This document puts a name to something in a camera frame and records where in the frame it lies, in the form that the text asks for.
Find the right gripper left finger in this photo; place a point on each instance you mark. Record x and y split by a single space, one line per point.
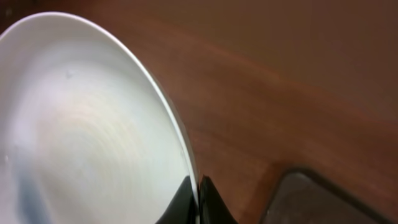
182 208

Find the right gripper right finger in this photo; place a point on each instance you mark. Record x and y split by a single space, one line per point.
212 208

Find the white plate long blue stain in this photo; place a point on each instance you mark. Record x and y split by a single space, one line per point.
87 134

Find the brown serving tray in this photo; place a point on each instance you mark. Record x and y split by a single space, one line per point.
303 196

